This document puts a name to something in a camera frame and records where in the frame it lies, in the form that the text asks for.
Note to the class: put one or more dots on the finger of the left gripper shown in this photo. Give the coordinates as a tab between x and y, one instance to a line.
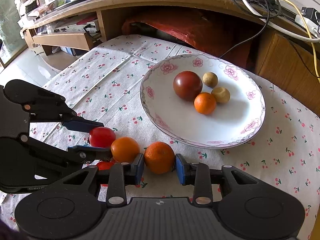
73	155
46	106

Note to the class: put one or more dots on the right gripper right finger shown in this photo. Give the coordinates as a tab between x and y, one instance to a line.
197	175

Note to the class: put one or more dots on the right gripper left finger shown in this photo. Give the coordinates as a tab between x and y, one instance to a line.
119	176

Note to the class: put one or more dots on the small red cherry tomato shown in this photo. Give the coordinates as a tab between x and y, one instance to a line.
105	165

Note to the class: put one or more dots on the bright red tomato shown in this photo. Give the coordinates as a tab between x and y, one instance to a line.
102	137

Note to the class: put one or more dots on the large orange tangerine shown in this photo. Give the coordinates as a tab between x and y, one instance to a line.
159	158

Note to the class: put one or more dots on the small orange tangerine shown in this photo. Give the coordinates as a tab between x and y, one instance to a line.
205	103

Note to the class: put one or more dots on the dark red tomato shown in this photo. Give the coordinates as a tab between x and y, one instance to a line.
187	85

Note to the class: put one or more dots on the white floral plate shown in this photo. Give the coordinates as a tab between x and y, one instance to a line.
230	124

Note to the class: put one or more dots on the dented tan longan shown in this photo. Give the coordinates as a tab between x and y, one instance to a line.
221	94

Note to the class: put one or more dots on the round tan longan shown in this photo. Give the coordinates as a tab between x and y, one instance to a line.
210	79

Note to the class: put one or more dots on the red cloth bag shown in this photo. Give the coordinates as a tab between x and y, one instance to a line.
211	32

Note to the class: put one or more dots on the wooden tv cabinet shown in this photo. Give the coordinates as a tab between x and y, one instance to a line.
286	62

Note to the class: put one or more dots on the white power strip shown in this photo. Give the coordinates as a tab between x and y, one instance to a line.
313	27

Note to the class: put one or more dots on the black power adapter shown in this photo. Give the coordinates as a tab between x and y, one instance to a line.
310	13

